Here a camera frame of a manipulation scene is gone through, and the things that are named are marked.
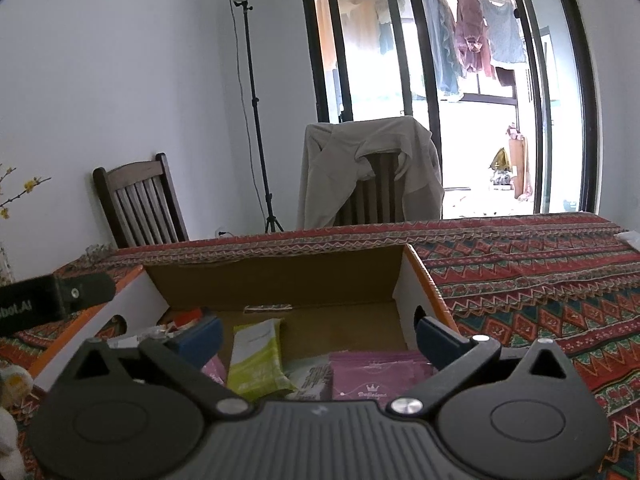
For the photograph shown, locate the green snack packet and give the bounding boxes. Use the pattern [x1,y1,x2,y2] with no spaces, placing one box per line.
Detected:
[227,318,296,402]

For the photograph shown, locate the purple snack packet in box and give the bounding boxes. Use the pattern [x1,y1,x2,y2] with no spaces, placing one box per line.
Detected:
[329,351,437,406]

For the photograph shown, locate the yellow flower branches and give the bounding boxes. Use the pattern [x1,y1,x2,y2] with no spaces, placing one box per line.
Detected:
[0,165,52,220]

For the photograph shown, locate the orange cardboard snack box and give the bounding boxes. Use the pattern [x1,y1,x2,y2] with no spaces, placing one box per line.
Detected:
[29,245,456,390]

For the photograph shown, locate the patterned red tablecloth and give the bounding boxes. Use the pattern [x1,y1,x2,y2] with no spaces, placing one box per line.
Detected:
[0,211,640,480]

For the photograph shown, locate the dark wooden chair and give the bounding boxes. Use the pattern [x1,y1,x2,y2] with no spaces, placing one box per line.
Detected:
[92,153,189,248]

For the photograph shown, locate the chair draped with jacket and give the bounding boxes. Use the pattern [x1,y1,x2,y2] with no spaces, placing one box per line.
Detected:
[334,152,405,226]

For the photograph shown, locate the beige jacket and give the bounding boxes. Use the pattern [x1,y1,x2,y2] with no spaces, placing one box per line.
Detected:
[297,116,445,230]

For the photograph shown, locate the black framed glass door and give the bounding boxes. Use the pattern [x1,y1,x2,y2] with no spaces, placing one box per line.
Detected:
[303,0,598,218]

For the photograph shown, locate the maroon hanging shirt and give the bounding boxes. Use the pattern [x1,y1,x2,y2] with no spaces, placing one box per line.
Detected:
[454,0,495,78]

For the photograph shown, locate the blue hanging garment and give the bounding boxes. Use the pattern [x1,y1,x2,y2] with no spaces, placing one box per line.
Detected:
[422,0,462,102]

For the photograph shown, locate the ring light on tripod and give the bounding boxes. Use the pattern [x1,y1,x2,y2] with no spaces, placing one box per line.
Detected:
[224,0,286,234]

